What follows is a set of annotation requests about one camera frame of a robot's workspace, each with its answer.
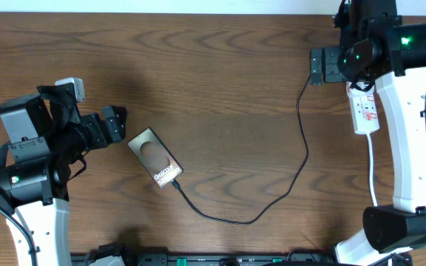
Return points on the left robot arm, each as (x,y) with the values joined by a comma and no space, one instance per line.
(47,135)

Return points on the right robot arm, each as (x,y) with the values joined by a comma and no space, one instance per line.
(379,54)

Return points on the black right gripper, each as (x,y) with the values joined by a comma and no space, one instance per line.
(330,56)

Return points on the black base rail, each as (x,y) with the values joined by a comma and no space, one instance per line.
(120,255)

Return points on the Galaxy smartphone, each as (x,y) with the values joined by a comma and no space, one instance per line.
(155,157)

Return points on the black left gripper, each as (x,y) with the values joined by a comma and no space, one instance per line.
(100,131)

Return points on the white power strip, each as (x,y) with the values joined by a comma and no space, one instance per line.
(363,111)

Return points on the white USB charger adapter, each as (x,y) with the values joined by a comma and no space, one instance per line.
(360,89)

